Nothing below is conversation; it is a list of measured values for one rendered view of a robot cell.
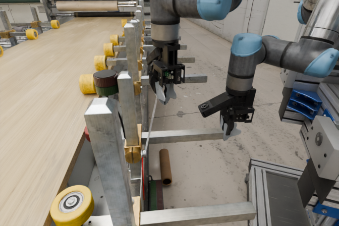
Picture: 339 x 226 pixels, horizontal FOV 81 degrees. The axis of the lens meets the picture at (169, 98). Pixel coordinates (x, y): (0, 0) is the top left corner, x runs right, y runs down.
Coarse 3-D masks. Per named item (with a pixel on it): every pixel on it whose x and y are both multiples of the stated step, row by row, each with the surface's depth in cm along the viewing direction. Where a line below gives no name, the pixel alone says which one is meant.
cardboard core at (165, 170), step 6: (162, 150) 167; (162, 156) 161; (168, 156) 164; (162, 162) 156; (168, 162) 157; (162, 168) 151; (168, 168) 151; (162, 174) 147; (168, 174) 146; (162, 180) 144; (168, 180) 149
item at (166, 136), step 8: (208, 128) 69; (216, 128) 69; (144, 136) 65; (152, 136) 65; (160, 136) 65; (168, 136) 65; (176, 136) 66; (184, 136) 66; (192, 136) 66; (200, 136) 67; (208, 136) 67; (216, 136) 67; (144, 144) 66
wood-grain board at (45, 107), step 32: (64, 32) 189; (96, 32) 189; (0, 64) 113; (32, 64) 113; (64, 64) 113; (0, 96) 80; (32, 96) 80; (64, 96) 80; (96, 96) 80; (0, 128) 63; (32, 128) 63; (64, 128) 63; (0, 160) 51; (32, 160) 51; (64, 160) 51; (0, 192) 43; (32, 192) 43; (0, 224) 37; (32, 224) 37
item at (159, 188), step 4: (160, 180) 69; (156, 184) 68; (160, 184) 68; (156, 188) 66; (160, 188) 66; (156, 192) 65; (160, 192) 65; (160, 196) 64; (160, 200) 63; (160, 204) 61; (160, 208) 60
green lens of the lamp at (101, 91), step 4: (116, 84) 50; (96, 88) 49; (100, 88) 49; (104, 88) 48; (108, 88) 49; (112, 88) 49; (116, 88) 50; (96, 92) 51; (100, 92) 49; (104, 92) 49; (108, 92) 49; (112, 92) 50; (116, 92) 51
